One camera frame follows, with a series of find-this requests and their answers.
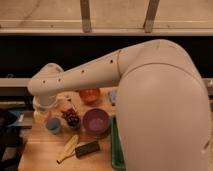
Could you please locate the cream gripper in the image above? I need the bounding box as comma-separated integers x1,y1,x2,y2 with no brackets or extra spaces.
33,108,55,124

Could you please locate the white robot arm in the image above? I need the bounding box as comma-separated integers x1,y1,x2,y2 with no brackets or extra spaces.
28,39,211,171

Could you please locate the red bowl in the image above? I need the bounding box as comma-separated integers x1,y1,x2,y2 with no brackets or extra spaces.
79,88,100,105

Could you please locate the purple bowl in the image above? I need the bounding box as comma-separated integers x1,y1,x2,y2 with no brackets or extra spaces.
82,108,110,135

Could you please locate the blue cup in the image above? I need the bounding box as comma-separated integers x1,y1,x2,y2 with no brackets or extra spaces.
45,117,61,134

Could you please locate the bunch of dark grapes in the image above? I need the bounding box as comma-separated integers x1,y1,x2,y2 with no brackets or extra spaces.
62,108,80,129

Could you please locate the black chair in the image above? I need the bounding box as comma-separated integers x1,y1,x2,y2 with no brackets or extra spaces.
0,108,23,171

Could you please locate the banana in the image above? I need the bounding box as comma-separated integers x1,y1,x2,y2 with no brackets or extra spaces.
57,135,79,164

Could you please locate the black sponge block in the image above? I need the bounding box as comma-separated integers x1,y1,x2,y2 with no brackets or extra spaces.
75,141,100,158

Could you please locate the blue sponge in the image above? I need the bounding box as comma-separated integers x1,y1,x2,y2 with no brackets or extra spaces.
108,90,117,106

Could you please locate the green tray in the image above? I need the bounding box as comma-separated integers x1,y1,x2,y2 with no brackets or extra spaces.
111,116,126,170

